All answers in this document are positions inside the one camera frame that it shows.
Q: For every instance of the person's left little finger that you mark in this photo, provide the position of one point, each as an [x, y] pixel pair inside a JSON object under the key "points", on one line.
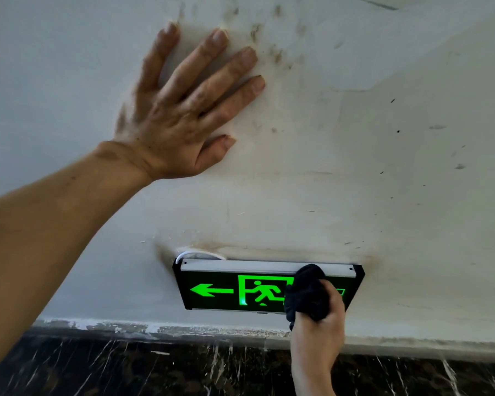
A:
{"points": [[157, 55]]}

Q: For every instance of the person's left hand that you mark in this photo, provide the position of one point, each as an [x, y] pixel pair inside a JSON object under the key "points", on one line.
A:
{"points": [[169, 127]]}

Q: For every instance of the green illuminated exit sign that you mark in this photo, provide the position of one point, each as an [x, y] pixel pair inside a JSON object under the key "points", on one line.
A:
{"points": [[235, 288]]}

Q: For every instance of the person's left forearm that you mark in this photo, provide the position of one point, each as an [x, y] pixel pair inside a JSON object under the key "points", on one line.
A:
{"points": [[45, 239]]}

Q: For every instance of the black cleaning cloth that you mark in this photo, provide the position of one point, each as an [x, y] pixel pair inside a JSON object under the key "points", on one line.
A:
{"points": [[306, 293]]}

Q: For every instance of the person's left middle finger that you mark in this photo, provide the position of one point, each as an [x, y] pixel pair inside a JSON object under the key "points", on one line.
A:
{"points": [[220, 76]]}

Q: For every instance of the person's left thumb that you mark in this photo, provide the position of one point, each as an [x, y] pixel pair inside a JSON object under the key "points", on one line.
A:
{"points": [[215, 151]]}

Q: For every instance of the person's right hand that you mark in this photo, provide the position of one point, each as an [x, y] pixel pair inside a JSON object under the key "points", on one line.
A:
{"points": [[318, 329]]}

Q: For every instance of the person's right forearm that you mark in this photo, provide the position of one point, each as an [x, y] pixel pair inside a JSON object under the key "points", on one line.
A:
{"points": [[313, 379]]}

